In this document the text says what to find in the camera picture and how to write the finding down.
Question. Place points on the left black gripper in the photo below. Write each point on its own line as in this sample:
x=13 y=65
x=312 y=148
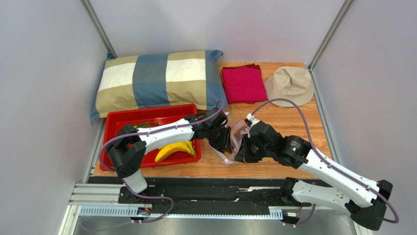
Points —
x=224 y=145

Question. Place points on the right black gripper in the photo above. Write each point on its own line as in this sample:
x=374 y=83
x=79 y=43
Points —
x=245 y=150

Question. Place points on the clear zip top bag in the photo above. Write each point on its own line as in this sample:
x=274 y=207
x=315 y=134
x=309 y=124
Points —
x=228 y=155

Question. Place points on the yellow fake banana bunch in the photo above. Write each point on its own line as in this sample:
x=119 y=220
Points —
x=166 y=151

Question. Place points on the fake green onion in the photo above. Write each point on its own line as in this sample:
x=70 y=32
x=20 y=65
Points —
x=146 y=125

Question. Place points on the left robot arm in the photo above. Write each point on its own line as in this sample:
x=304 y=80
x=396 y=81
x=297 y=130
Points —
x=127 y=150

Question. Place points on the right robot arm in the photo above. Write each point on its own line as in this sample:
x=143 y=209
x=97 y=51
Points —
x=364 y=200

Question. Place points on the fake orange bread slice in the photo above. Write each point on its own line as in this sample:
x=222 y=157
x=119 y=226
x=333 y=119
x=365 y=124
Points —
x=237 y=135

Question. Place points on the magenta folded cloth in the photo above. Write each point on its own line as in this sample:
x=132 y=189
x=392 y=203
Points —
x=243 y=84

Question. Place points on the beige bucket hat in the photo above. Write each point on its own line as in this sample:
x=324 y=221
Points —
x=292 y=83

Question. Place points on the red plastic tray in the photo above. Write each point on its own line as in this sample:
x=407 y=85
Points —
x=155 y=116

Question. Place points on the plaid pillow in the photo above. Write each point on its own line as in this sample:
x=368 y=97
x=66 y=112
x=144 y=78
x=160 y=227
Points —
x=157 y=80

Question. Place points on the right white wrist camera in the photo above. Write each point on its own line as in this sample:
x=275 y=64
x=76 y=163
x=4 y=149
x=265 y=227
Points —
x=253 y=125

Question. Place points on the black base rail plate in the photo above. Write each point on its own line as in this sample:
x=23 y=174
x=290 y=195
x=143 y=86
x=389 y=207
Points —
x=212 y=196

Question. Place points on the right aluminium frame post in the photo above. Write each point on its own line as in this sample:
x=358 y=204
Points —
x=341 y=15

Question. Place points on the aluminium frame post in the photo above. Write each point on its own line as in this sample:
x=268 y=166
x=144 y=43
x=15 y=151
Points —
x=341 y=15
x=88 y=7

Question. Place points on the left aluminium frame post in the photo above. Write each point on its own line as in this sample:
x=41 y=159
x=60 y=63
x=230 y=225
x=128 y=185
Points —
x=88 y=7

